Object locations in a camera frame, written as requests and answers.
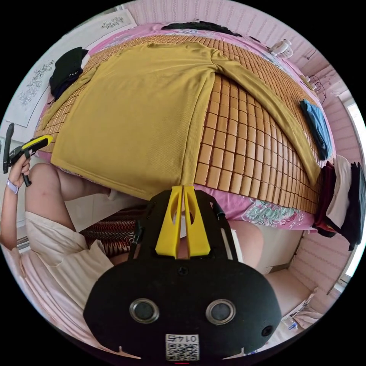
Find person's body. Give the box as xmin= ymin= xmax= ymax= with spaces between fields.
xmin=0 ymin=163 xmax=268 ymax=354

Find blue pile of clothes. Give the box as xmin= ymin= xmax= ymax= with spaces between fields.
xmin=299 ymin=99 xmax=334 ymax=161

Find red black striped stool cushion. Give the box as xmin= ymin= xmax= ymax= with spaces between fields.
xmin=79 ymin=204 xmax=150 ymax=258

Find black garment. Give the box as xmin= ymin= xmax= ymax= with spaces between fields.
xmin=161 ymin=20 xmax=244 ymax=38

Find yellow long sleeve shirt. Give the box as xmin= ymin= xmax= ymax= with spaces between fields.
xmin=43 ymin=41 xmax=323 ymax=201

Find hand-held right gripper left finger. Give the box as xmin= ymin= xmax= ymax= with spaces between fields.
xmin=155 ymin=185 xmax=183 ymax=260

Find person's left hand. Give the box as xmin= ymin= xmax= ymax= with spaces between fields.
xmin=9 ymin=157 xmax=32 ymax=190

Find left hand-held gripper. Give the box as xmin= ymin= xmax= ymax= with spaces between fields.
xmin=8 ymin=135 xmax=54 ymax=188

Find window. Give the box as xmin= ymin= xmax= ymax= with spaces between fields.
xmin=342 ymin=97 xmax=366 ymax=149

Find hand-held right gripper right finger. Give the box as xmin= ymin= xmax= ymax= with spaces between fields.
xmin=184 ymin=185 xmax=212 ymax=257

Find white fan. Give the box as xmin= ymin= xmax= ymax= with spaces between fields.
xmin=270 ymin=39 xmax=294 ymax=58

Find red white black pile of clothes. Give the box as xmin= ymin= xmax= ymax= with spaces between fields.
xmin=311 ymin=154 xmax=366 ymax=253

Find bed with woven mat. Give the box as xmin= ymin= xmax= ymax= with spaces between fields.
xmin=33 ymin=21 xmax=339 ymax=272

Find person's left forearm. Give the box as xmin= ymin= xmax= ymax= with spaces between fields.
xmin=0 ymin=178 xmax=28 ymax=251

